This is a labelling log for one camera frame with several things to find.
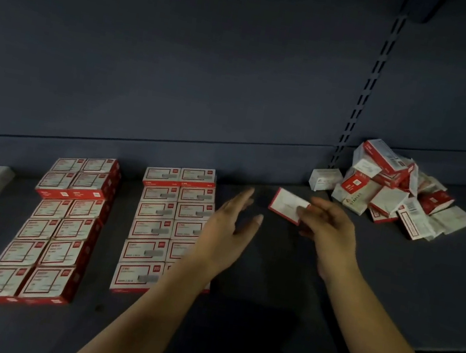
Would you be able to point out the person's left hand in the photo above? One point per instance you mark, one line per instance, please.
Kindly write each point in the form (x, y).
(223, 239)

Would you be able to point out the person's right forearm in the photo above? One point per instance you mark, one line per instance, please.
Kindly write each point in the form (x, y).
(391, 349)

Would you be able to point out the person's left forearm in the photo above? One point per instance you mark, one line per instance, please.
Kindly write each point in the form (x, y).
(139, 322)

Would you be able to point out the dark metal shelf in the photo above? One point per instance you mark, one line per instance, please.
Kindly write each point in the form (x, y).
(149, 38)

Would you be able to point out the pile of red white boxes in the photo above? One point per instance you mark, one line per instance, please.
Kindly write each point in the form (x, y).
(388, 199)

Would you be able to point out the person's right hand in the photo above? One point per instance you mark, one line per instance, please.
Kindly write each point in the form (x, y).
(333, 239)

